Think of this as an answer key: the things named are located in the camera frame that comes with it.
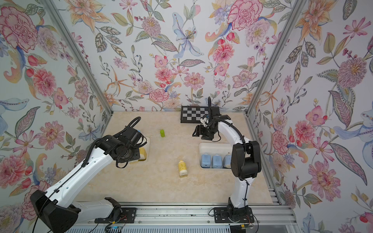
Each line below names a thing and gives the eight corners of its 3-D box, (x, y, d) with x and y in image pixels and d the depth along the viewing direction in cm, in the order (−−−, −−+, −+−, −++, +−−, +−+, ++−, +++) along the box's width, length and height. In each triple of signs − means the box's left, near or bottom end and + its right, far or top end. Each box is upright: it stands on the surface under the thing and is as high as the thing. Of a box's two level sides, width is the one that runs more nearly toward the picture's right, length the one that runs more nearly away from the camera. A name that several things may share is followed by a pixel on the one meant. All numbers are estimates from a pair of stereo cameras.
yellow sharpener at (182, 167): (180, 177, 88) (179, 172, 82) (178, 165, 93) (177, 159, 87) (187, 176, 89) (187, 171, 82) (185, 164, 94) (185, 158, 87)
